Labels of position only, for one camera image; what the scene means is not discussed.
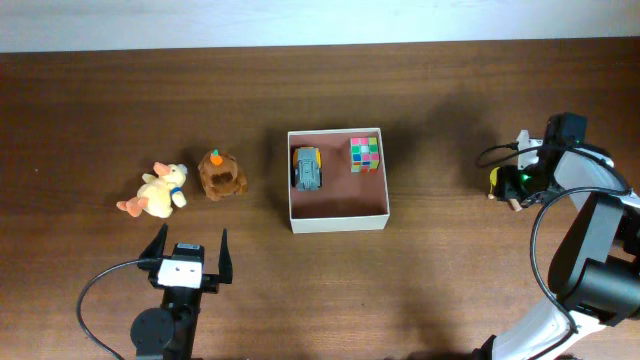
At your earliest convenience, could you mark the yellow grey toy truck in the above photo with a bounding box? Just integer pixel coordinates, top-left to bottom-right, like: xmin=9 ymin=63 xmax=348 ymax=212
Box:
xmin=293 ymin=147 xmax=322 ymax=191

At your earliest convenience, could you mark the brown plush capybara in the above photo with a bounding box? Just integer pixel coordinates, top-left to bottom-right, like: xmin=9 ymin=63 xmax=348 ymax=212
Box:
xmin=198 ymin=149 xmax=248 ymax=201

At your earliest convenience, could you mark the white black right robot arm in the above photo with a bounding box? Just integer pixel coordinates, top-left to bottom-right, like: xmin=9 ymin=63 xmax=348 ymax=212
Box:
xmin=472 ymin=112 xmax=639 ymax=360

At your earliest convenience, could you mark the black right camera cable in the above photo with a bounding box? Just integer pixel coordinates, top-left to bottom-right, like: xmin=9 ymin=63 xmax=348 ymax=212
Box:
xmin=474 ymin=142 xmax=634 ymax=360

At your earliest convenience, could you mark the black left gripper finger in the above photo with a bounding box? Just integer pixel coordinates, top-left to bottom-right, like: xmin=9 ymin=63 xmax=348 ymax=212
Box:
xmin=139 ymin=223 xmax=168 ymax=260
xmin=218 ymin=228 xmax=233 ymax=284

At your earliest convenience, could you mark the black left camera cable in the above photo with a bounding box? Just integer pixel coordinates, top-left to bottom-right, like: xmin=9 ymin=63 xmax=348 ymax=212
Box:
xmin=76 ymin=258 xmax=151 ymax=360

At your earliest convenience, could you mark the white cardboard box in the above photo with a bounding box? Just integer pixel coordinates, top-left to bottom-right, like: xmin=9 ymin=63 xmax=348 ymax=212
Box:
xmin=287 ymin=128 xmax=391 ymax=234

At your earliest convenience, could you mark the yellow plush duck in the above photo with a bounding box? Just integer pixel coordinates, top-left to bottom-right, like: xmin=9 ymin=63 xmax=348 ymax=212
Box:
xmin=116 ymin=162 xmax=188 ymax=219

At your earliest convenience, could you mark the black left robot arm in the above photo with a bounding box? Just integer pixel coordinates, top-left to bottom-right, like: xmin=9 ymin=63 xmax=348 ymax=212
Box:
xmin=130 ymin=224 xmax=233 ymax=360

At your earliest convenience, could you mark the yellow wooden rattle drum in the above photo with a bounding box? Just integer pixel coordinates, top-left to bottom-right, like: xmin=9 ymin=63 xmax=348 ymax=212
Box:
xmin=488 ymin=165 xmax=523 ymax=212

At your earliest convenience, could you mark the black camera cable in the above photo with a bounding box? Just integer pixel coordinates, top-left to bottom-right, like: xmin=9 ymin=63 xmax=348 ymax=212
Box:
xmin=76 ymin=258 xmax=151 ymax=360
xmin=474 ymin=142 xmax=634 ymax=360

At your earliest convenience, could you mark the multicolour puzzle cube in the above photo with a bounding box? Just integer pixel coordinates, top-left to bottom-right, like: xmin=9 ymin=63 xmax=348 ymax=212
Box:
xmin=350 ymin=137 xmax=381 ymax=173

